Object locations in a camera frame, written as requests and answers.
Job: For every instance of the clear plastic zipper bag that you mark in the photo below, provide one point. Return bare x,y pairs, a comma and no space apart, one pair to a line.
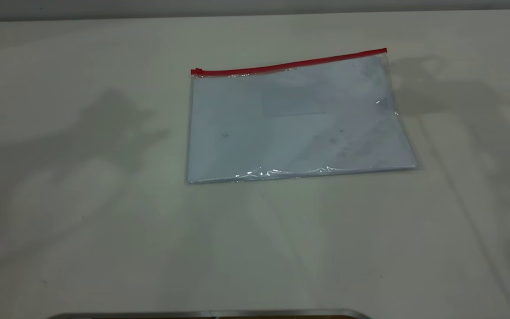
299,128

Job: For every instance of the red zipper slider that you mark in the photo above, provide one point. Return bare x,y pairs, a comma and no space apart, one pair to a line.
196,71

